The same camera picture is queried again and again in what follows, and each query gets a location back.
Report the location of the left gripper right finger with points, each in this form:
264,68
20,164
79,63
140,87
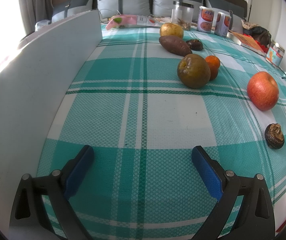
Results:
255,218

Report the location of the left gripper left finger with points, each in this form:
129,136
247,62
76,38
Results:
29,218

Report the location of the brown-green apple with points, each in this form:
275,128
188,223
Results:
193,71

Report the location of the purple sweet potato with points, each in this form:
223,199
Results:
175,45

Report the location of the red apple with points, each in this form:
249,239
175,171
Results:
263,91

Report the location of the round candy tin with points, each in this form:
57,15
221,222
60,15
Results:
275,53

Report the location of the white cardboard box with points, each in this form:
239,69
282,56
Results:
32,86

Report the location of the black handbag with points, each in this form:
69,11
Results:
261,35

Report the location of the orange book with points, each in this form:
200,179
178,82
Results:
246,41

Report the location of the small orange tangerine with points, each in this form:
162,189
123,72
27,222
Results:
214,64

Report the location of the teal plaid tablecloth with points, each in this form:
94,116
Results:
128,103

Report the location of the dark dried fruit far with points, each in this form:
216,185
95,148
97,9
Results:
195,44

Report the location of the grey cushion far right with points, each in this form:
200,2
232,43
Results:
227,7

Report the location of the white label can right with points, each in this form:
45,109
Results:
222,24

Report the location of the orange label can left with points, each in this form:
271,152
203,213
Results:
205,19

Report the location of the yellow pear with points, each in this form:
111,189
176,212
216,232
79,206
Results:
171,29

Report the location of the pink snack package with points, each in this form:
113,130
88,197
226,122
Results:
121,21

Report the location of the grey cushion far left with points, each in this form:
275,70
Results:
70,8

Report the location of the grey curtain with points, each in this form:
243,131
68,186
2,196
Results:
33,11

